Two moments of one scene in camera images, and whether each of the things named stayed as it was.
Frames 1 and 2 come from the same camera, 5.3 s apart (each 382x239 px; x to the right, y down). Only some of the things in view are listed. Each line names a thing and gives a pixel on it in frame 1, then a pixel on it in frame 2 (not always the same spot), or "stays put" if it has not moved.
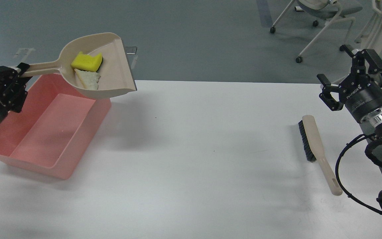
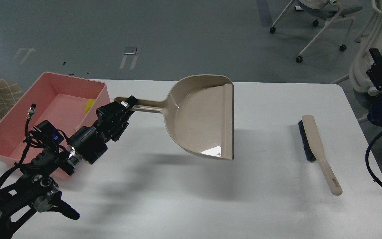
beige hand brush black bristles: [308, 132] stays put
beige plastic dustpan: [116, 77] to [199, 113]
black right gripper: [363, 97] to [379, 73]
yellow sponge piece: [87, 62] to [89, 103]
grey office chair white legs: [332, 11] stays put
